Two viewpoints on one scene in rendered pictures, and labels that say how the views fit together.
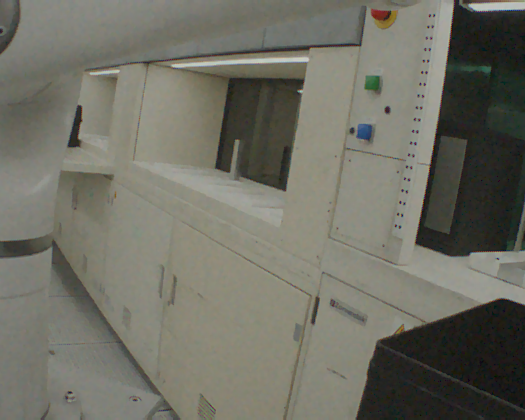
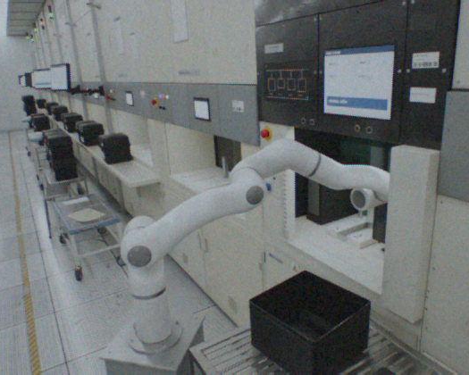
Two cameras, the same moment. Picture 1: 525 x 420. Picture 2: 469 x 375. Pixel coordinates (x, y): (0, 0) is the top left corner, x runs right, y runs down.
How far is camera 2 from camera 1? 0.92 m
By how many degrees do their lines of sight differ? 10
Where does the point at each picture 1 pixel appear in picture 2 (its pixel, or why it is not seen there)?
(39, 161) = (158, 269)
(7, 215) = (155, 287)
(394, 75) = not seen: hidden behind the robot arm
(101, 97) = (136, 120)
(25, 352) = (165, 316)
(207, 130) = (206, 146)
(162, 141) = (183, 160)
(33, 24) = (154, 254)
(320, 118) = not seen: hidden behind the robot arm
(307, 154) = not seen: hidden behind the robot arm
